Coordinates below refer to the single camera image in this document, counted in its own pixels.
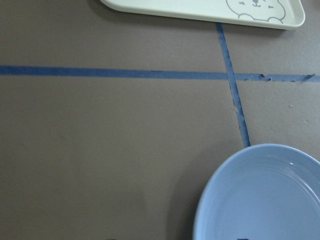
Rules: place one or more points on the blue plate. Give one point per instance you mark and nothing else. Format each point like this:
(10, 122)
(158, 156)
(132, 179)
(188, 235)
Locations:
(263, 192)

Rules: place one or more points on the cream bear tray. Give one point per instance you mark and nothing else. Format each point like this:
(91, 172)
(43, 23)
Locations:
(275, 14)

